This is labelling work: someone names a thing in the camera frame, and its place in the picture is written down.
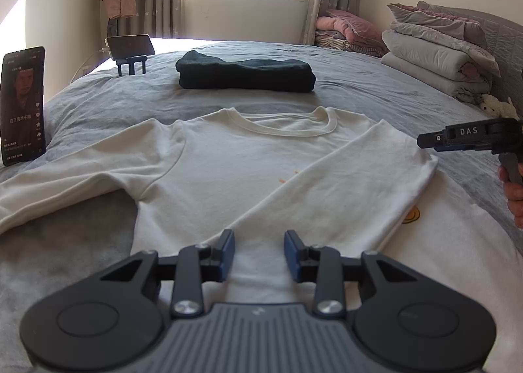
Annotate white Winnie sweatshirt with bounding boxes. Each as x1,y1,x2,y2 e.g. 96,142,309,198
1,107,522,372

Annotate person's right hand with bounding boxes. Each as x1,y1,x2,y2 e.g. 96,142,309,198
498,166,523,229

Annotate white plush toy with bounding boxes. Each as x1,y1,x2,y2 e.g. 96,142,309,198
480,94,518,120

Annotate grey quilted headboard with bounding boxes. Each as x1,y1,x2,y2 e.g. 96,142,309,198
417,1,523,117

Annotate folded grey quilt stack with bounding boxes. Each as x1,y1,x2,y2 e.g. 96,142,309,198
381,3,500,105

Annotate folded black garment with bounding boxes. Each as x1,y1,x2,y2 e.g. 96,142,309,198
176,50,315,93

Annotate pink pillow pile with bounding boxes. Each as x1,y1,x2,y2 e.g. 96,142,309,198
315,9,388,58

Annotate blue phone stand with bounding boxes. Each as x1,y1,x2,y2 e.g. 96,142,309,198
115,56,148,77

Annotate landscape phone on stand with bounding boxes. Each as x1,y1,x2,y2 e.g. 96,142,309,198
106,34,155,61

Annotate upright smartphone playing video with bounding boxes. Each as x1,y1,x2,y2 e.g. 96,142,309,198
1,47,46,166

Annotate white charging cable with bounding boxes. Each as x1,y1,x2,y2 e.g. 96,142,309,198
69,47,111,84

